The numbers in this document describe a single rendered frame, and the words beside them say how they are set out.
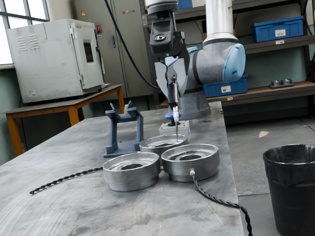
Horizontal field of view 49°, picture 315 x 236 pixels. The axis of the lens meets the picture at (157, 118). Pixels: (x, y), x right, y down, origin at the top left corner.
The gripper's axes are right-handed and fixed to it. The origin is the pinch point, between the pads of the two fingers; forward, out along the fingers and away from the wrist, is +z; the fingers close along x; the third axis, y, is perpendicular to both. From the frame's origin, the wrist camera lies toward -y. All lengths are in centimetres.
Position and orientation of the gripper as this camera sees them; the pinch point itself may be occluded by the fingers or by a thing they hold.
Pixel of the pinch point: (174, 92)
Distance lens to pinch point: 82.6
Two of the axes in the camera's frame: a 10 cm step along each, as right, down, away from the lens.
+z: 1.6, 9.7, 1.7
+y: 1.9, -2.0, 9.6
